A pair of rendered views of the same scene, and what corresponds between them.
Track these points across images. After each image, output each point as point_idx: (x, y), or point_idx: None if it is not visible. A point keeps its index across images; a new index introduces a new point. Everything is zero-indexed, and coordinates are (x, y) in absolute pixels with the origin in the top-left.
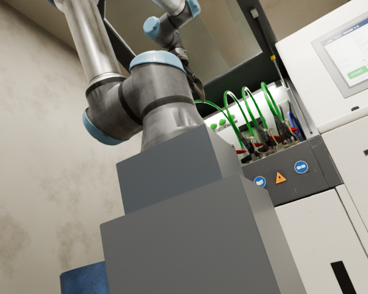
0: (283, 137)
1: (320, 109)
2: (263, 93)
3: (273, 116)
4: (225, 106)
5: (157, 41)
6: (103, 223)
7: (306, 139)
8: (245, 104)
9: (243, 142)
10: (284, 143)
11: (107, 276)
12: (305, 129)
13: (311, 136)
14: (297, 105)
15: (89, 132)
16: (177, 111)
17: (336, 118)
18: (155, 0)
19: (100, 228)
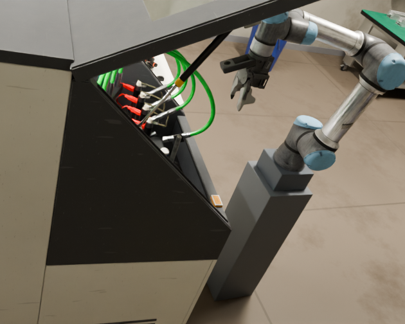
0: (118, 92)
1: None
2: (180, 66)
3: (167, 87)
4: (195, 85)
5: (295, 42)
6: (312, 193)
7: (184, 114)
8: (187, 81)
9: (163, 117)
10: (117, 99)
11: (305, 206)
12: (177, 104)
13: (183, 112)
14: (149, 69)
15: (328, 168)
16: None
17: (180, 97)
18: (319, 40)
19: (312, 195)
